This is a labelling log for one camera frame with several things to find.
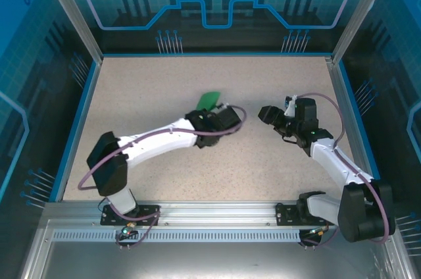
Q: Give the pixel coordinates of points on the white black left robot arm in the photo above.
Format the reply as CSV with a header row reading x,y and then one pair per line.
x,y
158,142

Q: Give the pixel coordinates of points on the aluminium frame post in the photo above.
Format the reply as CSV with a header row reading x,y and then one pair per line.
x,y
73,12
361,12

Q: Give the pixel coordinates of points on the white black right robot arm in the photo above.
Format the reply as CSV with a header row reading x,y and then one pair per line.
x,y
329,160

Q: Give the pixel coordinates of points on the aluminium mounting rail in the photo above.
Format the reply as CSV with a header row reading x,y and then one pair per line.
x,y
213,213

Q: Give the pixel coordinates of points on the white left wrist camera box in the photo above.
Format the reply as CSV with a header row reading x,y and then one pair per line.
x,y
223,108

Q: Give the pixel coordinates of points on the aluminium side rail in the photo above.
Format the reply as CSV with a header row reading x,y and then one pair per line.
x,y
342,94

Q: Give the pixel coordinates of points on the green paper sheet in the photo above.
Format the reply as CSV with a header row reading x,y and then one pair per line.
x,y
208,99

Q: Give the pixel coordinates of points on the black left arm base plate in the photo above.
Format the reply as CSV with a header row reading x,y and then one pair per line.
x,y
148,210

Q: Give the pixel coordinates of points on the steel sheet panel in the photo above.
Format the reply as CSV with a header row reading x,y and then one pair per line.
x,y
210,259

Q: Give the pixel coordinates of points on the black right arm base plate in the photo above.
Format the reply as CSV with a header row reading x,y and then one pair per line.
x,y
284,214

